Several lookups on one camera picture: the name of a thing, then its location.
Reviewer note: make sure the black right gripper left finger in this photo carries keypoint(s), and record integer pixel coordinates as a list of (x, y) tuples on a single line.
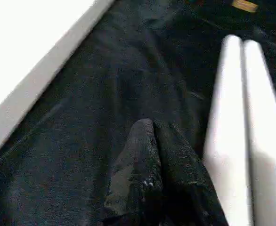
[(135, 179)]

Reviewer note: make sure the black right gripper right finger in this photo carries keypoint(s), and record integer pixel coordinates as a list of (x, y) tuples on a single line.
[(190, 188)]

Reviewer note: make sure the white plastic table top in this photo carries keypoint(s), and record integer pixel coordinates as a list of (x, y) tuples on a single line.
[(20, 56)]

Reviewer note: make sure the black plastic mat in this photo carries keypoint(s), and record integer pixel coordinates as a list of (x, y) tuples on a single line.
[(105, 84)]

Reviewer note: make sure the small tan box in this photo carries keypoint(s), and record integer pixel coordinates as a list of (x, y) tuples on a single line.
[(245, 5)]

